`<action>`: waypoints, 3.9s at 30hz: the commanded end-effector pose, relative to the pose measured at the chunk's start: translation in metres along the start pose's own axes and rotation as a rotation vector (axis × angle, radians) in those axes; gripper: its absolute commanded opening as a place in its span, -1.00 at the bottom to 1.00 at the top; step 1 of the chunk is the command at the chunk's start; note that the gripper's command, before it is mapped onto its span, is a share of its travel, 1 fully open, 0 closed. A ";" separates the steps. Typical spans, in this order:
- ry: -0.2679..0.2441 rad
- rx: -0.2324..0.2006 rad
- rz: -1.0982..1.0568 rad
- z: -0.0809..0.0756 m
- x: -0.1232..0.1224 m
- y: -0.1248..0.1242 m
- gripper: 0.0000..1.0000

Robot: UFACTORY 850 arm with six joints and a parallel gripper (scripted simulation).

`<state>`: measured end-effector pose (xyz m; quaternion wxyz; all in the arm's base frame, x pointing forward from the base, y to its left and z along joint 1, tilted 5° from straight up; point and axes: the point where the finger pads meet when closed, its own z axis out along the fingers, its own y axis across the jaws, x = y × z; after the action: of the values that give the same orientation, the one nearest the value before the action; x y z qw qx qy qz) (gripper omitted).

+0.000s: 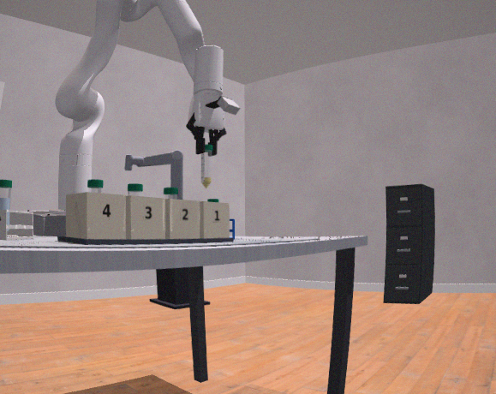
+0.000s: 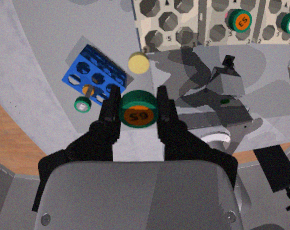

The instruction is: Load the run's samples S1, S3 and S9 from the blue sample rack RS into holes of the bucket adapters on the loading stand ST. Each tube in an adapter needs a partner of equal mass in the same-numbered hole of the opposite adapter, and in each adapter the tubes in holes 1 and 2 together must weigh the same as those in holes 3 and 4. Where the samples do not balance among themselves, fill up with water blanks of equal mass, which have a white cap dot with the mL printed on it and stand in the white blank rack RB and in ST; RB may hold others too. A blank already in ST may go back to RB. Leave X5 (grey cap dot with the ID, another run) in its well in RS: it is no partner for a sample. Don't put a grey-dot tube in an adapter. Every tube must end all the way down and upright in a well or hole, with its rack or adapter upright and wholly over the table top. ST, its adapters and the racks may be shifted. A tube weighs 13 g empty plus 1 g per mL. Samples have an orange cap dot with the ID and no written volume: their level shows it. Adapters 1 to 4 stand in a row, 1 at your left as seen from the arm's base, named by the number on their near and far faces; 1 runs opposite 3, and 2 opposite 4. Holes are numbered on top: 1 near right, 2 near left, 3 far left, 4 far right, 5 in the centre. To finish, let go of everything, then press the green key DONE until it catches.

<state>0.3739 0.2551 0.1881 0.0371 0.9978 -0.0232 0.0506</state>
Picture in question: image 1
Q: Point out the beige bucket adapter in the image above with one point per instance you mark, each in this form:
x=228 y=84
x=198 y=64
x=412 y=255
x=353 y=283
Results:
x=182 y=219
x=96 y=216
x=145 y=217
x=214 y=219

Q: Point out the green tube cap with orange dot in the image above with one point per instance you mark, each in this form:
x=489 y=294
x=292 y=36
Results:
x=95 y=186
x=170 y=193

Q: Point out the white tube rack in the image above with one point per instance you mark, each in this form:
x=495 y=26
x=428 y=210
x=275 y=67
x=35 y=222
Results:
x=24 y=229

